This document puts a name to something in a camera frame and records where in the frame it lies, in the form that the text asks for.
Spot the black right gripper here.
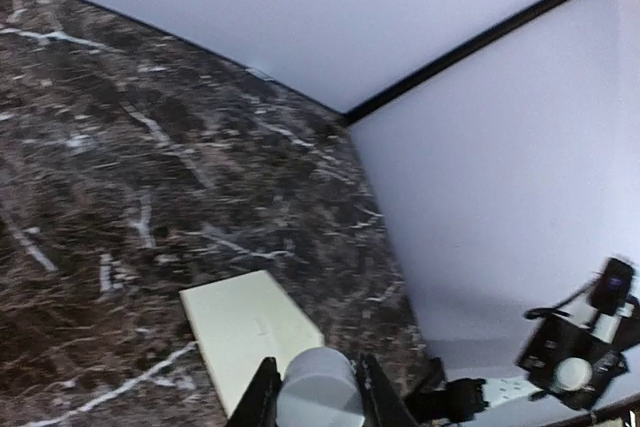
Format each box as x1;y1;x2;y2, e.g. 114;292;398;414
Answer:
516;316;628;410

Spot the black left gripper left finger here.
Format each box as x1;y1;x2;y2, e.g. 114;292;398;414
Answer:
227;357;280;427

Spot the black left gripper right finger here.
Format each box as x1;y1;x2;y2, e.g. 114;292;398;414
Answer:
357;354;418;427

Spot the white glue stick cap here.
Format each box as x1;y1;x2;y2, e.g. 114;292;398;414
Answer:
276;347;365;427

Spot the beige paper envelope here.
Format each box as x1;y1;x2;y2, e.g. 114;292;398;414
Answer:
180;270;324;416

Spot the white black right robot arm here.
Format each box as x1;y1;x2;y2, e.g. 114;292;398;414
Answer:
405;316;639;423

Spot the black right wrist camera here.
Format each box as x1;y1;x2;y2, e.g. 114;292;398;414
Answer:
589;258;635;343

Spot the black right frame post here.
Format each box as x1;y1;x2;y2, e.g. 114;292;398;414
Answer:
343;0;572;127

